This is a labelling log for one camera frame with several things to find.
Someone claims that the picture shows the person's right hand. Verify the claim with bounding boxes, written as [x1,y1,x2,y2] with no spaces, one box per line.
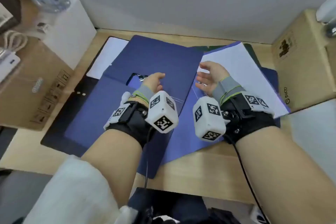
[195,60,246,105]

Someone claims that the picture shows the person's left hand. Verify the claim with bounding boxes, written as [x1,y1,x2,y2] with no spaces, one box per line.
[132,72,166,102]

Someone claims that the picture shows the navy blue folder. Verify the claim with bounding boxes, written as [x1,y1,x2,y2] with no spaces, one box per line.
[104,35,281,128]

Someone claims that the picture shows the green folder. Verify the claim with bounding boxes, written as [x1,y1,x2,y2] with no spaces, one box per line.
[204,43,266,69]

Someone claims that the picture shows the light blue folder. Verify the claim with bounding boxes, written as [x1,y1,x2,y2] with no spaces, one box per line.
[64,41,291,180]

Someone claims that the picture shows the black folder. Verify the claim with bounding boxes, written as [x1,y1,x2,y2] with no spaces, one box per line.
[41,36,132,158]

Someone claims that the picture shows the person's left forearm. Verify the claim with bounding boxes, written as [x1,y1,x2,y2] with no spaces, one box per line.
[80,126,144,209]

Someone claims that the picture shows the person's right forearm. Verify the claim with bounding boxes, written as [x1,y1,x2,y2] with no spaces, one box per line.
[235,125,336,224]

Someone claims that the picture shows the white paper sheet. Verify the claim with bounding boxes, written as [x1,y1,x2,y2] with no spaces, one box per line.
[201,41,289,118]
[86,36,129,80]

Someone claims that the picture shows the white wristband ball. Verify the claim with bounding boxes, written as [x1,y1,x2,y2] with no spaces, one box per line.
[120,92,131,106]

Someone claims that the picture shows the small-logo cardboard box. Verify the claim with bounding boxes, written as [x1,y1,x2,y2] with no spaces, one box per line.
[270,8,336,114]

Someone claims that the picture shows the tall white box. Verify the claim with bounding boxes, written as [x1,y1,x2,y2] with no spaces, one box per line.
[34,0,98,71]

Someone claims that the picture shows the shiny metal object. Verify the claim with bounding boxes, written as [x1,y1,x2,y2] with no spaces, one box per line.
[324,21,336,38]

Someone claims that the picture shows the small white printed cube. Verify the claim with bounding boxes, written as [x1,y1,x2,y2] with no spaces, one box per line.
[36,21,49,34]

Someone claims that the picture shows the cardboard box with pictograms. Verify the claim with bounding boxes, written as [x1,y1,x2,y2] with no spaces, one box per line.
[0,38,75,131]

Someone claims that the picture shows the white plastic box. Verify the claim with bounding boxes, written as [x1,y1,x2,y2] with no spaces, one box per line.
[315,0,336,25]

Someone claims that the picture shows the white sleeve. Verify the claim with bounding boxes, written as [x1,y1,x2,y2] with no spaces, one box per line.
[23,154,137,224]

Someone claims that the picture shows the white electronic device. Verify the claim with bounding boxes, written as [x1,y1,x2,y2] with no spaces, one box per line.
[0,49,21,83]

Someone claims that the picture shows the dark brown box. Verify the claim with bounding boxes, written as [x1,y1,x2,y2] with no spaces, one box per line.
[0,0,21,34]

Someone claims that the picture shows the black wrist strap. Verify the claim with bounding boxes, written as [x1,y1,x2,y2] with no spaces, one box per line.
[103,99,150,148]
[220,91,278,144]

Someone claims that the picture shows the black cable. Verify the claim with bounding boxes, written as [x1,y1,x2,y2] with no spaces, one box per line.
[143,126,155,189]
[231,140,268,224]

